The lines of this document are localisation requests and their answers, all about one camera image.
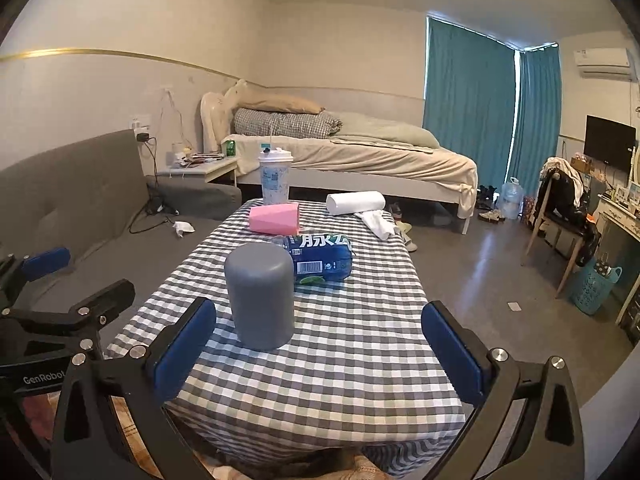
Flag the narrow teal curtain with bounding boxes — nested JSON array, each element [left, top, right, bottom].
[[507, 42, 563, 196]]

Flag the white paper towel roll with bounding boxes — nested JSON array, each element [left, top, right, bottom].
[[326, 191, 387, 217]]

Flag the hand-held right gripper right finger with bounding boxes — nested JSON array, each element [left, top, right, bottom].
[[420, 301, 586, 480]]

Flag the white air conditioner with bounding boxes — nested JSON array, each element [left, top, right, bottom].
[[574, 48, 632, 80]]

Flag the grey sofa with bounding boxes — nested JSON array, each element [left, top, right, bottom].
[[0, 129, 243, 361]]

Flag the white dresser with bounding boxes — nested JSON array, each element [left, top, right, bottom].
[[597, 194, 640, 328]]

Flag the wooden chair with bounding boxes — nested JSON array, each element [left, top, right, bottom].
[[520, 165, 593, 299]]

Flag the blue label plastic bottle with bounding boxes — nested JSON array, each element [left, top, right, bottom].
[[272, 232, 353, 286]]

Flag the white bedside table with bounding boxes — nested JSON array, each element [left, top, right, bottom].
[[155, 155, 242, 191]]

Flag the checkered tablecloth table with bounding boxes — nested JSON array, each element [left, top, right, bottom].
[[102, 197, 468, 478]]

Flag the black television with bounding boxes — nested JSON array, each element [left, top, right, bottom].
[[584, 115, 637, 173]]

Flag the white crumpled cloth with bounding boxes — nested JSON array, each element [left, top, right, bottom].
[[354, 210, 403, 241]]

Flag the wide teal curtain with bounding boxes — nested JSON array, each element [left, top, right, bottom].
[[422, 15, 518, 178]]

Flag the pink cup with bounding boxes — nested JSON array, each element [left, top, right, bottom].
[[249, 201, 301, 236]]

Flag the pale green duvet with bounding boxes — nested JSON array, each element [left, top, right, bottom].
[[330, 111, 441, 151]]

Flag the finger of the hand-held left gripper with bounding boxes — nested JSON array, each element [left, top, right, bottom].
[[0, 280, 137, 362], [0, 246, 72, 311]]

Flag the white lidded drink cup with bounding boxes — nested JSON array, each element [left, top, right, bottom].
[[257, 127, 292, 206]]

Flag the large water jug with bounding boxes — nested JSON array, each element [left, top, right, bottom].
[[498, 177, 524, 221]]

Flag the pale slippers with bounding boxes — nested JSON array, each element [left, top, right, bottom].
[[395, 222, 419, 252]]

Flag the bed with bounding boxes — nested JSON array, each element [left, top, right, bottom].
[[201, 79, 480, 235]]

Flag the beige pillow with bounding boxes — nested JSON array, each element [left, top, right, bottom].
[[223, 80, 326, 115]]

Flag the black charger cable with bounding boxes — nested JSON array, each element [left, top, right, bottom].
[[129, 132, 182, 235]]

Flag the clothes pile on chair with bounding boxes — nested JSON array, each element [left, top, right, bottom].
[[540, 156, 602, 267]]

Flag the white pillow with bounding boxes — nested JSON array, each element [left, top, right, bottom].
[[201, 91, 236, 153]]

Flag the teal laundry basket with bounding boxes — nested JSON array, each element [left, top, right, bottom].
[[571, 257, 624, 316]]

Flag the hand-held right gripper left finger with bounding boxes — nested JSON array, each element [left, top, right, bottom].
[[50, 296, 218, 480]]

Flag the folded checked quilt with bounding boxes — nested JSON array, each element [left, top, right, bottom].
[[232, 108, 344, 137]]

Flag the grey cup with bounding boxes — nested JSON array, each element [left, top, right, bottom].
[[223, 241, 295, 352]]

